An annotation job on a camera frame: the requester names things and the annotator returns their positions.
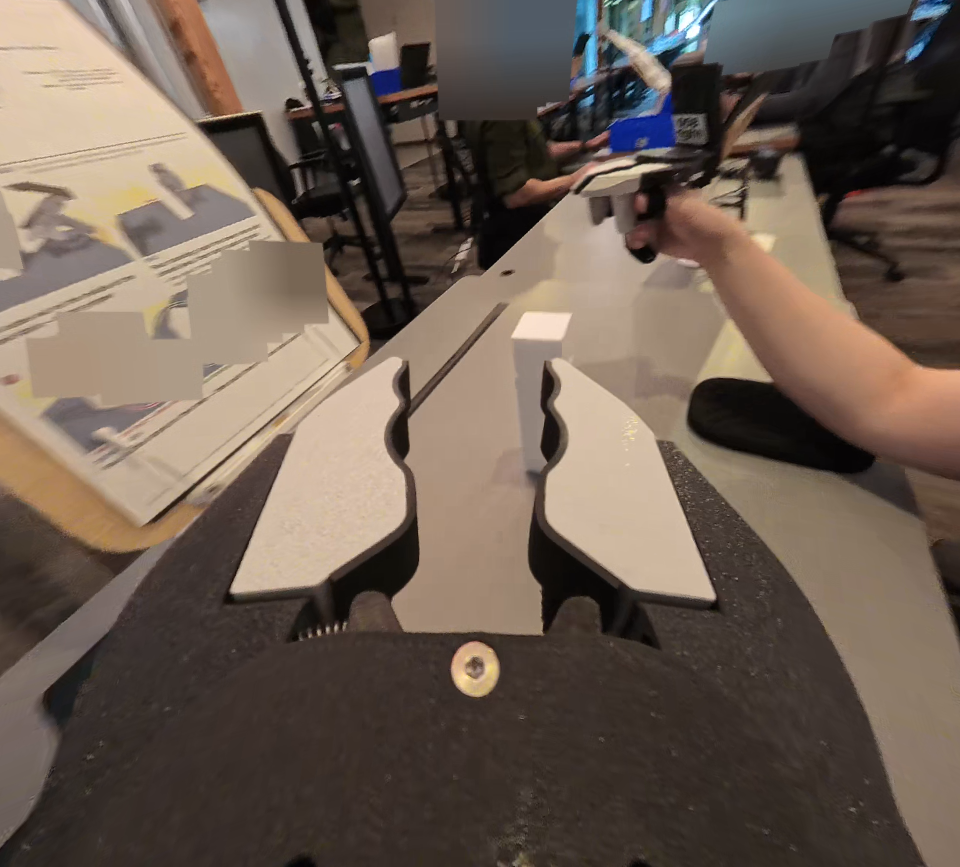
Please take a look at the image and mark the black monitor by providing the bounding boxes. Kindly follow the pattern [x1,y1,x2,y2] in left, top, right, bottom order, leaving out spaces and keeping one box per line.
[196,111,299,210]

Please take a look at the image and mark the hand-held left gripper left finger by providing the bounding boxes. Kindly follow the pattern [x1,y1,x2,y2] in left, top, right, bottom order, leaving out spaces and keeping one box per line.
[228,357,420,632]

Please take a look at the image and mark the black mesh wrist rest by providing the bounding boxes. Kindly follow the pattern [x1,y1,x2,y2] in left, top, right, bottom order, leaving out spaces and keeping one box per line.
[687,378,876,474]

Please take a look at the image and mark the black floor stand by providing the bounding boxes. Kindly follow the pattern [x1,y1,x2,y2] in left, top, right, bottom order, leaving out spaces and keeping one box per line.
[243,0,423,341]

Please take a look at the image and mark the wooden top desk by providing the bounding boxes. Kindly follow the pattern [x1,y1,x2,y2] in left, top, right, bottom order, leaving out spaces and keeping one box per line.
[288,83,466,231]

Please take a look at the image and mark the white document stand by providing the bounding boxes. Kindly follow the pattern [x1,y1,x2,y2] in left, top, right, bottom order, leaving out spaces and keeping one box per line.
[720,90,779,255]

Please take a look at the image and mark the black office chair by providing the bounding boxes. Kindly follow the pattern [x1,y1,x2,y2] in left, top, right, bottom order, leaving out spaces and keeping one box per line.
[283,147,363,276]

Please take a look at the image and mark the wooden document board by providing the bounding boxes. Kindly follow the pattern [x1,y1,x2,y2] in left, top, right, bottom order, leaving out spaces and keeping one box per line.
[0,188,371,553]

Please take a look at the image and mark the wooden post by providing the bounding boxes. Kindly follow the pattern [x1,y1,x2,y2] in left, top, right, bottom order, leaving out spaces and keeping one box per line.
[105,0,245,120]

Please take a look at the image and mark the printed instruction sheet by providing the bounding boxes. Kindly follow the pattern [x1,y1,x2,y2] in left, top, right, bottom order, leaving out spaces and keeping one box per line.
[0,0,361,527]

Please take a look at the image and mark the dark display panel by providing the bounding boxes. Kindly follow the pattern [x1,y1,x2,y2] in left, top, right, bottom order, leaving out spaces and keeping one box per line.
[333,66,410,223]

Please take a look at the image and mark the person's right forearm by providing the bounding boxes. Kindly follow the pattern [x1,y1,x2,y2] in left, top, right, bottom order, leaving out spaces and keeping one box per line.
[705,222,960,482]

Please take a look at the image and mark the person's right hand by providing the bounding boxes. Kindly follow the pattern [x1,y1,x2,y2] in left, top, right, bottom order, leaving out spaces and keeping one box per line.
[626,190,735,264]

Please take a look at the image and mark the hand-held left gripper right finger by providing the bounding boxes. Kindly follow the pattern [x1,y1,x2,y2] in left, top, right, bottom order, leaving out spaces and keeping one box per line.
[528,358,717,634]

